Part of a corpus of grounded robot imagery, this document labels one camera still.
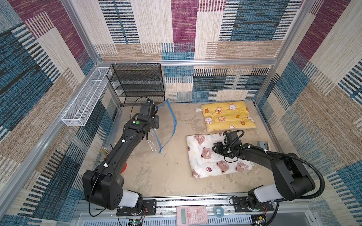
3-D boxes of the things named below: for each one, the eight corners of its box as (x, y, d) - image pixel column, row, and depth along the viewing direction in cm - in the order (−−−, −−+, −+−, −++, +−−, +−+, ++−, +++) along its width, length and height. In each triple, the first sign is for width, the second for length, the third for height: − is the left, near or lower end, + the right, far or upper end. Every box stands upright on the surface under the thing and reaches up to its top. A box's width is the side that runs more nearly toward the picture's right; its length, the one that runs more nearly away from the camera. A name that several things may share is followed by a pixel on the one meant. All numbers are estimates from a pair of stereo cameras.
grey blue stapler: (257, 150, 96) (260, 147, 93) (257, 142, 100) (259, 139, 96) (268, 153, 94) (271, 150, 91) (267, 145, 98) (270, 142, 95)
